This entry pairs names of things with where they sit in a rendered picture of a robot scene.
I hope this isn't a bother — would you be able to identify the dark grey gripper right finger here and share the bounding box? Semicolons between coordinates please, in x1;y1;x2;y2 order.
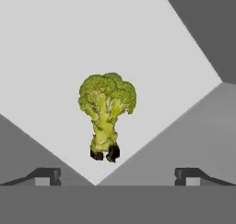
174;167;236;187

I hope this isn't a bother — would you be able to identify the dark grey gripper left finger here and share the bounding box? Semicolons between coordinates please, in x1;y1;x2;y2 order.
0;167;62;187

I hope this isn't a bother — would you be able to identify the green broccoli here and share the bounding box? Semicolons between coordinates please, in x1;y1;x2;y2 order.
77;72;138;163

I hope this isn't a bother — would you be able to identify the white fridge shelf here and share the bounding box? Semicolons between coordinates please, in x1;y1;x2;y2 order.
0;0;223;186

